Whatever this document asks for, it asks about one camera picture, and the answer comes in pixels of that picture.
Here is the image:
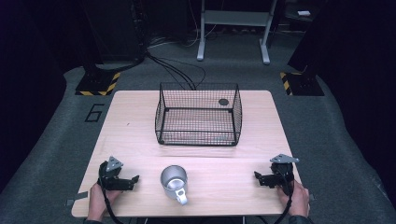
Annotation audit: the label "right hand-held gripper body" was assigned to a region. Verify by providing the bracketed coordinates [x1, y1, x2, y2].
[268, 153, 301, 191]

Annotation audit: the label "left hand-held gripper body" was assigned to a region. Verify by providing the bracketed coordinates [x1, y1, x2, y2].
[97, 156, 132, 191]

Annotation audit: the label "silver metal cup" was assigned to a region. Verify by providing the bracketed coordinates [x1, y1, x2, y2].
[159, 164, 190, 206]

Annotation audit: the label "black wire mesh basket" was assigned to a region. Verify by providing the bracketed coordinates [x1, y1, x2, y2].
[154, 81, 244, 147]

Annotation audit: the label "person's left hand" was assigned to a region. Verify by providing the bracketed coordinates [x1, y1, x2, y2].
[87, 182, 123, 222]

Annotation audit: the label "person's right hand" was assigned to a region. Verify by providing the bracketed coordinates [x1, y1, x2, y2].
[276, 179, 312, 218]

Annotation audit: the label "black hazard-striped stand base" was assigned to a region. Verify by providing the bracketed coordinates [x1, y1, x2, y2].
[74, 70, 121, 97]
[278, 71, 326, 97]

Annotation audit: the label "black equipment cabinet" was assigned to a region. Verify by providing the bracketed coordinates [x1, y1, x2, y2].
[81, 0, 149, 64]

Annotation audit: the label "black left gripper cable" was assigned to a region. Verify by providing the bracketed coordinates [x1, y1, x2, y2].
[98, 176, 125, 224]

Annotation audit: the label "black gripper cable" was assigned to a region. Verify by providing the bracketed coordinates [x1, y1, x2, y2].
[273, 173, 296, 224]
[98, 176, 125, 224]

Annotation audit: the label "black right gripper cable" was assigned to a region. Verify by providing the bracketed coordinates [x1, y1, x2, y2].
[273, 173, 296, 224]

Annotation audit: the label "black floor cables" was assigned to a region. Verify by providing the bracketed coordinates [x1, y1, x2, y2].
[145, 49, 207, 91]

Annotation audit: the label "white metal desk frame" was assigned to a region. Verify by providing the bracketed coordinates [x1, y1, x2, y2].
[196, 0, 278, 66]

